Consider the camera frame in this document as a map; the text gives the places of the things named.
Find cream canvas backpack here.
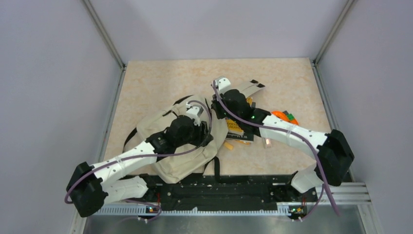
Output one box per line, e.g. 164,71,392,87
122,79,266,185

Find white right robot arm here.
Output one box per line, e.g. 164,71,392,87
213,89,355,201

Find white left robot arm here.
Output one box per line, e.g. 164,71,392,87
64,100,213,217

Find black hardcover book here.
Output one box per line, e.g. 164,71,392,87
226,132,254,143

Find orange pink highlighter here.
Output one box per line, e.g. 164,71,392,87
223,141,234,151

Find orange curved toy track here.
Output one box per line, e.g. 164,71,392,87
271,111,299,125

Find green toy brick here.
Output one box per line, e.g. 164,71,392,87
287,114,295,121

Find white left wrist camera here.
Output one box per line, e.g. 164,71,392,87
186,102,204,127

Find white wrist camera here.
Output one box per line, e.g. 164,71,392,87
212,76,231,95
186,102,204,127

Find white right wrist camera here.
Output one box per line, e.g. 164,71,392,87
212,76,231,95

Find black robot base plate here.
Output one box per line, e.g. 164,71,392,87
137,174,318,212

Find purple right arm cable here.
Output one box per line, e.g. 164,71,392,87
211,80,341,223

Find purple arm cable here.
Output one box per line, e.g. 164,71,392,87
64,100,213,223
211,80,341,223

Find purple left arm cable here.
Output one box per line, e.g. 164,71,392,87
64,100,213,223

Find aluminium frame rail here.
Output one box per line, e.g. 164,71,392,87
69,0,127,234

